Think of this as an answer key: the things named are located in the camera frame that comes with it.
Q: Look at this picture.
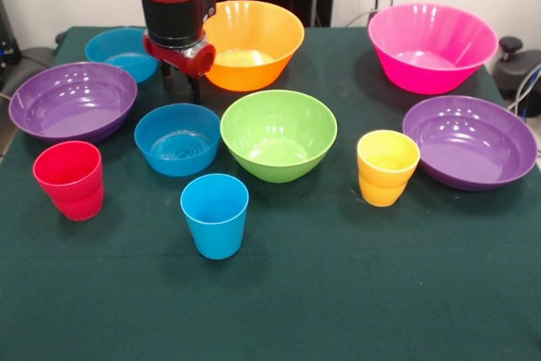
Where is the black equipment box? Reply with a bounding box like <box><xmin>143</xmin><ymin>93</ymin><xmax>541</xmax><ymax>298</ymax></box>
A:
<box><xmin>0</xmin><ymin>0</ymin><xmax>22</xmax><ymax>87</ymax></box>

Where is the pink plastic bowl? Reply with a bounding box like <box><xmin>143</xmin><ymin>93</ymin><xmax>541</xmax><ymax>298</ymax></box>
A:
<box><xmin>367</xmin><ymin>3</ymin><xmax>500</xmax><ymax>96</ymax></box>

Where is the orange plastic bowl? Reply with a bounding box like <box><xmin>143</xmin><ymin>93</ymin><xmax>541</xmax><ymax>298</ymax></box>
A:
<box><xmin>201</xmin><ymin>0</ymin><xmax>305</xmax><ymax>92</ymax></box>

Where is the red plastic cup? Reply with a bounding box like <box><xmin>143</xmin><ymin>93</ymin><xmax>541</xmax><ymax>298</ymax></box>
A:
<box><xmin>32</xmin><ymin>139</ymin><xmax>105</xmax><ymax>222</ymax></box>

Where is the green plastic bowl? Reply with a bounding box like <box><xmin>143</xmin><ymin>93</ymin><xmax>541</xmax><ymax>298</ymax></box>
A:
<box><xmin>219</xmin><ymin>89</ymin><xmax>339</xmax><ymax>183</ymax></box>

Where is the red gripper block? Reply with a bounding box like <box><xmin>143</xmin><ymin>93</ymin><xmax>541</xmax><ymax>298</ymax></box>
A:
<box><xmin>142</xmin><ymin>30</ymin><xmax>216</xmax><ymax>105</ymax></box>

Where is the black clamp with knob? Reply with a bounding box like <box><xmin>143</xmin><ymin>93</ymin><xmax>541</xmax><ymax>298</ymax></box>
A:
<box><xmin>492</xmin><ymin>36</ymin><xmax>541</xmax><ymax>98</ymax></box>

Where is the bundle of light cables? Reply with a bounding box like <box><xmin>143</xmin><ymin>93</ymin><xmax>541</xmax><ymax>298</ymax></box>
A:
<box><xmin>506</xmin><ymin>63</ymin><xmax>541</xmax><ymax>119</ymax></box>

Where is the blue plastic cup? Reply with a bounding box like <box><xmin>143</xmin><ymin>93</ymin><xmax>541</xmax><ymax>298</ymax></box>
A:
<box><xmin>180</xmin><ymin>172</ymin><xmax>250</xmax><ymax>260</ymax></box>

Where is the small blue plastic bowl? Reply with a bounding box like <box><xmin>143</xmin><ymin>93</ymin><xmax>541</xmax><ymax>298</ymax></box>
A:
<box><xmin>134</xmin><ymin>102</ymin><xmax>221</xmax><ymax>178</ymax></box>
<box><xmin>84</xmin><ymin>26</ymin><xmax>160</xmax><ymax>84</ymax></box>

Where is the dark green tablecloth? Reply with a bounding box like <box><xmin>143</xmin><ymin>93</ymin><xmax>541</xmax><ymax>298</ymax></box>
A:
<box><xmin>0</xmin><ymin>25</ymin><xmax>541</xmax><ymax>361</ymax></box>

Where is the grey rounded base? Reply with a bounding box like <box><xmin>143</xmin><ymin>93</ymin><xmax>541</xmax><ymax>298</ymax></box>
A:
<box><xmin>16</xmin><ymin>46</ymin><xmax>58</xmax><ymax>79</ymax></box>

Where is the purple plastic bowl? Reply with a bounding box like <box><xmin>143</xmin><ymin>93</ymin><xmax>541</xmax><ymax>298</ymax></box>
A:
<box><xmin>8</xmin><ymin>61</ymin><xmax>139</xmax><ymax>145</ymax></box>
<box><xmin>402</xmin><ymin>95</ymin><xmax>538</xmax><ymax>192</ymax></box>

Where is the yellow plastic cup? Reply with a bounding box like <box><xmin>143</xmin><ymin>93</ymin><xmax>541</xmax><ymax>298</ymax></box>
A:
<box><xmin>357</xmin><ymin>129</ymin><xmax>422</xmax><ymax>208</ymax></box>

